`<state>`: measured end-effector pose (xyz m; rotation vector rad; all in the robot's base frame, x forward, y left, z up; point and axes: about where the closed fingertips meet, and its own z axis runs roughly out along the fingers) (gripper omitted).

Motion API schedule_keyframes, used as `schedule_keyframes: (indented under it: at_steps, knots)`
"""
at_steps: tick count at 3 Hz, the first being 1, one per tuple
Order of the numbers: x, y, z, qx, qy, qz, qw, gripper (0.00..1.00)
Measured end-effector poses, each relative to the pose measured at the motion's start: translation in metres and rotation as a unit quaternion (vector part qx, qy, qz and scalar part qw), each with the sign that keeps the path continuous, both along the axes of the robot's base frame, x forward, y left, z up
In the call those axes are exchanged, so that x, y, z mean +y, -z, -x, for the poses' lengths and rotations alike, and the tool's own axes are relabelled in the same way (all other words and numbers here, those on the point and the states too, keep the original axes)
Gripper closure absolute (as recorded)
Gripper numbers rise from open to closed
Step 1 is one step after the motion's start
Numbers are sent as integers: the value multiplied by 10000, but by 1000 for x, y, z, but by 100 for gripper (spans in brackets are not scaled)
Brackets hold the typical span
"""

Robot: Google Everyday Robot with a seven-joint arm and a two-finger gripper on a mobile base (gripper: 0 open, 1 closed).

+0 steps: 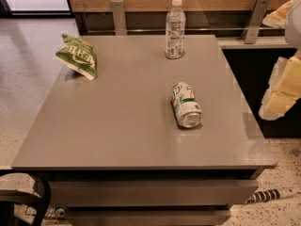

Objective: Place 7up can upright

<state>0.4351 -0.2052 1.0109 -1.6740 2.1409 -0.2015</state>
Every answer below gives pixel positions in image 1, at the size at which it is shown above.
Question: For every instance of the clear plastic water bottle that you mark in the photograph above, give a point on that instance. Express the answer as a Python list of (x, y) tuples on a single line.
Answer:
[(175, 26)]

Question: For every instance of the left metal bracket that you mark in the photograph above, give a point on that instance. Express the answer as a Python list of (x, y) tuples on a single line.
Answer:
[(119, 17)]

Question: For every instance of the black chair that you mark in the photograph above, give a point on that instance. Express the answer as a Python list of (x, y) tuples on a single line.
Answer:
[(10, 197)]

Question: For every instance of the right metal bracket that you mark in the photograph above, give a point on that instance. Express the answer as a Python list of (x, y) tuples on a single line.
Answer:
[(251, 31)]

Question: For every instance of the silver green 7up can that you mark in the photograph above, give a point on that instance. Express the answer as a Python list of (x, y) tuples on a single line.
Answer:
[(187, 110)]

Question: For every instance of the grey table with drawers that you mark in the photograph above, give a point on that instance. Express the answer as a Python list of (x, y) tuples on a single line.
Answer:
[(113, 151)]

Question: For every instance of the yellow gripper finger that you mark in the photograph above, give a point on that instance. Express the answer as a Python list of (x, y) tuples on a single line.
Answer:
[(284, 89), (279, 17)]

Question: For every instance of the dark cabinet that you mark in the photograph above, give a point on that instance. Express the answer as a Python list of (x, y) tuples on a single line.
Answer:
[(252, 69)]

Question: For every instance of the metal bracket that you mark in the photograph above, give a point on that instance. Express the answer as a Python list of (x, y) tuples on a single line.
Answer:
[(119, 17), (251, 31)]

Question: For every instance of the green chip bag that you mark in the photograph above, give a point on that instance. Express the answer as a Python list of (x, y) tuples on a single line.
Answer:
[(79, 56)]

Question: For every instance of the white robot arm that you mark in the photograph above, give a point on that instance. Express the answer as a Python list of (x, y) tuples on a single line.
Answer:
[(293, 28)]

